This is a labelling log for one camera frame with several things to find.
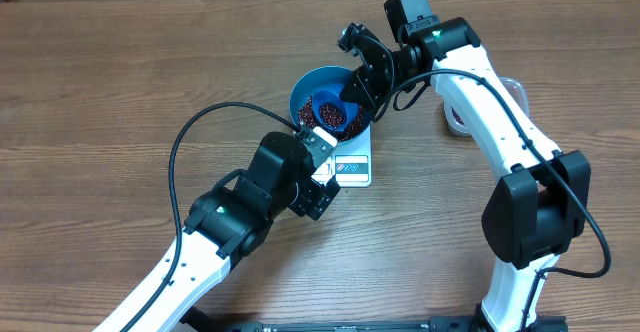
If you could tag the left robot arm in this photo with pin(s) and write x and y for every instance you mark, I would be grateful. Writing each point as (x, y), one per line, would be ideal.
(227, 224)

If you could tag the blue measuring scoop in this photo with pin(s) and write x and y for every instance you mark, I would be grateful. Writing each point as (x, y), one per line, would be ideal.
(350, 110)

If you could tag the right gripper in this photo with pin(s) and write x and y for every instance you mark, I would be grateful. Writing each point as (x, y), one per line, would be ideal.
(364, 83)

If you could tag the white kitchen scale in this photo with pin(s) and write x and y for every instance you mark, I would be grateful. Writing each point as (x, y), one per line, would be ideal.
(350, 163)

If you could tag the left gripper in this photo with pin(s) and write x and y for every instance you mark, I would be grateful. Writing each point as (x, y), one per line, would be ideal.
(315, 197)

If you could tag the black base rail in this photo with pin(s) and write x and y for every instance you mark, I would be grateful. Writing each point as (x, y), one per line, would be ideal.
(199, 321)

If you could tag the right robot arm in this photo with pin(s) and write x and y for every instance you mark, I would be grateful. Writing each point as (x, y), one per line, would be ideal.
(537, 206)

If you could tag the clear plastic bean container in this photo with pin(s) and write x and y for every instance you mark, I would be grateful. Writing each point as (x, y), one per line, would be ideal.
(513, 87)

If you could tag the teal bowl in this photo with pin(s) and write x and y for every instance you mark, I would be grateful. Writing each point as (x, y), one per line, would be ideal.
(332, 78)

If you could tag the red beans in bowl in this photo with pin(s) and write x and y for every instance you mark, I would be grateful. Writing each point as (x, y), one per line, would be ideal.
(307, 118)

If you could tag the red beans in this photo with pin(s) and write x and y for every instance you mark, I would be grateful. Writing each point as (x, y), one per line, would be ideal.
(456, 117)
(307, 118)
(331, 116)

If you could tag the red beans in container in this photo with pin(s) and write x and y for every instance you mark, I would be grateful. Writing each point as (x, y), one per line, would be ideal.
(456, 117)

